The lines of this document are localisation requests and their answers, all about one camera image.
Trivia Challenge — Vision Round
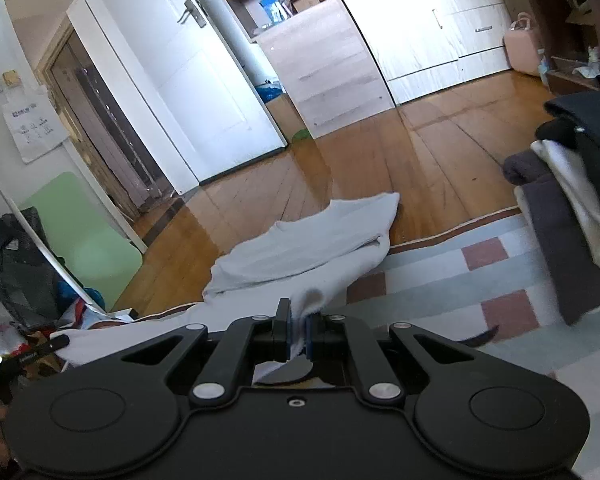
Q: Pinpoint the pale green panel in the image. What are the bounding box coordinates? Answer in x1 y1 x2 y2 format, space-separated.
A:
21 171 144 312

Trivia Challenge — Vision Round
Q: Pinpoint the metal door handle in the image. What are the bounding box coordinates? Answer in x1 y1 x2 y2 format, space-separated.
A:
176 0 207 28

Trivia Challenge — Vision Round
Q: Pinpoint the pale blue bag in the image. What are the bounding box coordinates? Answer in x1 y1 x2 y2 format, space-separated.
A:
536 49 552 86

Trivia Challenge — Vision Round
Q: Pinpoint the white wardrobe with drawers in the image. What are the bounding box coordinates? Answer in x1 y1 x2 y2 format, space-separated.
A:
315 0 518 106

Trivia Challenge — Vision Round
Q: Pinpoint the black mesh basket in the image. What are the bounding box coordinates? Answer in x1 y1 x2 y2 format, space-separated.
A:
0 242 63 333

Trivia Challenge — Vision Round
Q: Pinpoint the pink case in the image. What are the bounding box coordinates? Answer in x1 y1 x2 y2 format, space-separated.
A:
503 11 544 77

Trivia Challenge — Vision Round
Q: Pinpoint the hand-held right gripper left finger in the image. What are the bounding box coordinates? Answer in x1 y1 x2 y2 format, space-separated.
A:
121 297 293 407

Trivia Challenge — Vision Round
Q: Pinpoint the small open cardboard box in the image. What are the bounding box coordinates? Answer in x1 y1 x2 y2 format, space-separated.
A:
284 0 322 16

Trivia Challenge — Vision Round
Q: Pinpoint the checked rug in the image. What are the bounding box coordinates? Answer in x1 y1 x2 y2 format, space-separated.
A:
130 207 600 480

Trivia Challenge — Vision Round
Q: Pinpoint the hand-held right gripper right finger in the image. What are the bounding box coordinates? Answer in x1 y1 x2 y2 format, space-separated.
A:
304 312 473 407

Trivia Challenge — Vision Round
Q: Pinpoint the dark metal door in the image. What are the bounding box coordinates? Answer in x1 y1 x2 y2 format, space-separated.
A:
39 25 183 223

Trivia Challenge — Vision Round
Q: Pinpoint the blue white package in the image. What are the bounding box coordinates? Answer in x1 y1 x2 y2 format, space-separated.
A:
259 0 290 26

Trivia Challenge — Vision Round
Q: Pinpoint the pale grey shirt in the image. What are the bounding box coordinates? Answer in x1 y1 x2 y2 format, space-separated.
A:
50 191 402 388

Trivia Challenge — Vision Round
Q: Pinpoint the white folded garment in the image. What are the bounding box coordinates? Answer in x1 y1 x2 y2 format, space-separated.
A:
530 139 600 273

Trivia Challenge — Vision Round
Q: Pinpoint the pale wood-grain cabinet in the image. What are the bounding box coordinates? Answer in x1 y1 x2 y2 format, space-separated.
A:
200 0 397 139

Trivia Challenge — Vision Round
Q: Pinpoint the white curved pole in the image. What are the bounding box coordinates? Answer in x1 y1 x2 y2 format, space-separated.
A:
0 125 108 313

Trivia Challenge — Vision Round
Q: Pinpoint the blue plastic bag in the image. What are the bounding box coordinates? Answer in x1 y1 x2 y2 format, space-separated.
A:
254 79 287 106

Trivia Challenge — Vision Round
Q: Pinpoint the dark brown folded garment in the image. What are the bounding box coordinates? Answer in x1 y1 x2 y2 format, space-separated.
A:
502 150 600 326

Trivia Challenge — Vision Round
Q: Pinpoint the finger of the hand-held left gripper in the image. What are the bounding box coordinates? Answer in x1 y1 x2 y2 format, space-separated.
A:
10 332 72 367

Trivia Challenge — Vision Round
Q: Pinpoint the white door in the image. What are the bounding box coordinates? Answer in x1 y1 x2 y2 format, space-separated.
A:
66 0 289 187

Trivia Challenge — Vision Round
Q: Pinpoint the dark wooden table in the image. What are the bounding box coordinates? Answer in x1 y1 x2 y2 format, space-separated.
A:
509 0 600 96

